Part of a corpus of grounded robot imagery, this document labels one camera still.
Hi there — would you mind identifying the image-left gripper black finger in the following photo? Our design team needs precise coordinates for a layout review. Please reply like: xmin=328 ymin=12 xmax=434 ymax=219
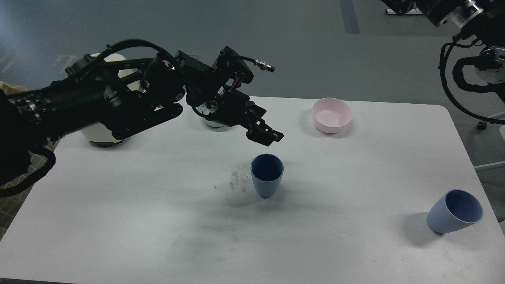
xmin=245 ymin=118 xmax=284 ymax=144
xmin=249 ymin=101 xmax=267 ymax=126

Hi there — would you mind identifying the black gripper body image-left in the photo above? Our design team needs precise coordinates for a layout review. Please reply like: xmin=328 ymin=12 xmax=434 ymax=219
xmin=203 ymin=91 xmax=257 ymax=128

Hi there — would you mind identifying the image-right left gripper black finger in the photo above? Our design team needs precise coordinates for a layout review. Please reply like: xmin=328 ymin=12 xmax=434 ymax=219
xmin=381 ymin=0 xmax=416 ymax=16

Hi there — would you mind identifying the white desk foot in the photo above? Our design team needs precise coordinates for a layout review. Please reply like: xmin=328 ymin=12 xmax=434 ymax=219
xmin=385 ymin=8 xmax=423 ymax=15

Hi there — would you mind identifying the blue cup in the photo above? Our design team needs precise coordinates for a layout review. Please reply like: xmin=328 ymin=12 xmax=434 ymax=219
xmin=250 ymin=153 xmax=284 ymax=198
xmin=426 ymin=189 xmax=484 ymax=234

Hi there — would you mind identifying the black robot arm image-left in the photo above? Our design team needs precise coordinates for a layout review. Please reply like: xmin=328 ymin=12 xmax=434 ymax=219
xmin=1 ymin=39 xmax=284 ymax=198

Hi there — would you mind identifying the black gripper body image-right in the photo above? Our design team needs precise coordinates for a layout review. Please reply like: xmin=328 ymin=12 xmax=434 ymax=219
xmin=415 ymin=0 xmax=480 ymax=27

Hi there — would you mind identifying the cream toaster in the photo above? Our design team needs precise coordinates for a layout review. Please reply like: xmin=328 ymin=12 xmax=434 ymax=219
xmin=80 ymin=53 xmax=140 ymax=148

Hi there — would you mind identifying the green bowl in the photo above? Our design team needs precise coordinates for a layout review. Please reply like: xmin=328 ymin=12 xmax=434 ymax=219
xmin=196 ymin=99 xmax=230 ymax=128

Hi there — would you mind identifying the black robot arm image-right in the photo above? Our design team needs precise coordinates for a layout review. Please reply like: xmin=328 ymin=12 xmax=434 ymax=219
xmin=384 ymin=0 xmax=505 ymax=129

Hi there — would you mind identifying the pink bowl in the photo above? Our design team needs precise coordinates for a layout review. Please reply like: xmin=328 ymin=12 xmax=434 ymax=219
xmin=312 ymin=97 xmax=352 ymax=134

